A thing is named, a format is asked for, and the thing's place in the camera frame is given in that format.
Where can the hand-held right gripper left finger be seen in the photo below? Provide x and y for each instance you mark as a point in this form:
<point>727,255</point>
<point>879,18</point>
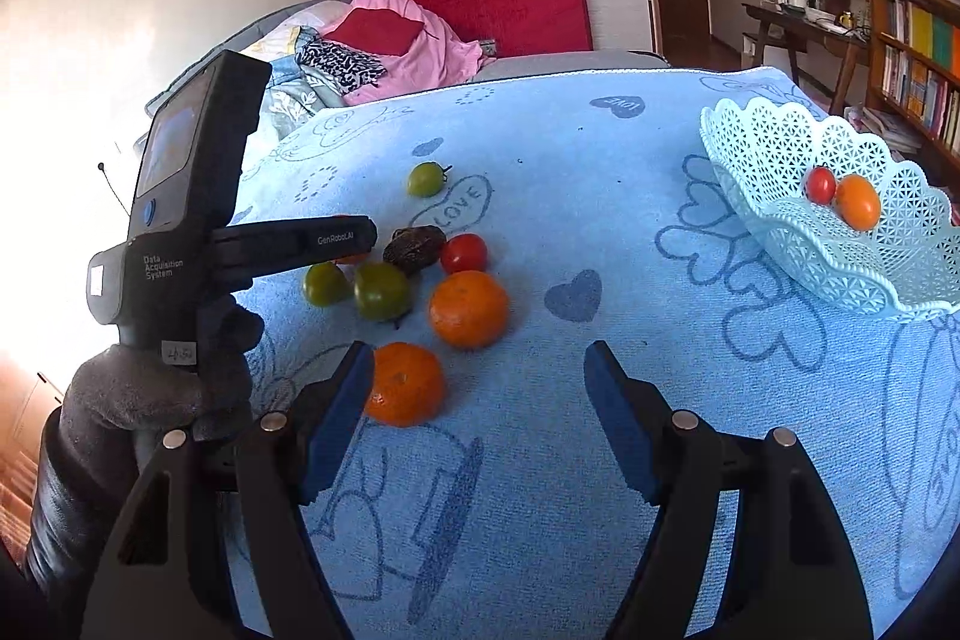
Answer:
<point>341,430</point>

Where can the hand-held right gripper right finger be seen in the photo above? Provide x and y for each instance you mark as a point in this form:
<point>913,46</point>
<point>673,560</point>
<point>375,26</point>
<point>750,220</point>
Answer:
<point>619,415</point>

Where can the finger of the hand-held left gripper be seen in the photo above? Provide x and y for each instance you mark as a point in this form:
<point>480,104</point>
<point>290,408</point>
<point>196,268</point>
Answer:
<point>300,242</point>

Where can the orange mandarin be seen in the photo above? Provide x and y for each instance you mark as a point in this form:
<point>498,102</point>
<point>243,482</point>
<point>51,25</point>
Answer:
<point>409,385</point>
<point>352,258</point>
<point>469,308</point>
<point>857,202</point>

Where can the dark brown wrinkled fruit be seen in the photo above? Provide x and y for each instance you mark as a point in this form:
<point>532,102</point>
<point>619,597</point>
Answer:
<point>414,248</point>

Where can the small green tomato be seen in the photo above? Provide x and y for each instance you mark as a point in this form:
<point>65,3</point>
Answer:
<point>427,179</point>

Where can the light blue lattice basket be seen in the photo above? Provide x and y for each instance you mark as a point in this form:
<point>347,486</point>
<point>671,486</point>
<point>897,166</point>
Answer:
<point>787,160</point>

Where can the small red tomato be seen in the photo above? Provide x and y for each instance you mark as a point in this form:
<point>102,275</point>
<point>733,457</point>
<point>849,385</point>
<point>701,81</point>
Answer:
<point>821,185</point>

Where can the person's left hand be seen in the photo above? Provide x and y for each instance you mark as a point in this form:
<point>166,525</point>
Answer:
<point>127,392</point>

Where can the floral quilt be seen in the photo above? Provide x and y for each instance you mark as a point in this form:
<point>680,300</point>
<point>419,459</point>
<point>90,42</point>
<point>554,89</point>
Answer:
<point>292,85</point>

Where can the black white patterned cloth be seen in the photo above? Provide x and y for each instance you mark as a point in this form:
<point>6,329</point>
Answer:
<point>341,64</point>

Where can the red pillow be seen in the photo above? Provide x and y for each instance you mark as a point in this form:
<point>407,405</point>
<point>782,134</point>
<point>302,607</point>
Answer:
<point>371,27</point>

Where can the pink blanket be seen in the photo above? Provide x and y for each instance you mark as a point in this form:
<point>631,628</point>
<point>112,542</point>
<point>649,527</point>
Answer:
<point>435,55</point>

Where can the blue printed blanket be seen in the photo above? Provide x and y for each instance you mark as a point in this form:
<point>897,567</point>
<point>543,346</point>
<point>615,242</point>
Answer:
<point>600,175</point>

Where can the wooden desk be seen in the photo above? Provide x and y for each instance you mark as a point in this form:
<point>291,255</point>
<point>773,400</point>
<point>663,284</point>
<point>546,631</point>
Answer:
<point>787,21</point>

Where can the wooden bookcase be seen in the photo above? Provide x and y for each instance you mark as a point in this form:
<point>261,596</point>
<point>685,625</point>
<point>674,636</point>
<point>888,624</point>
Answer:
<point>874,48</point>

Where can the rows of shelved books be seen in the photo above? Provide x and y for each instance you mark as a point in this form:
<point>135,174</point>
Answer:
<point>922,40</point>

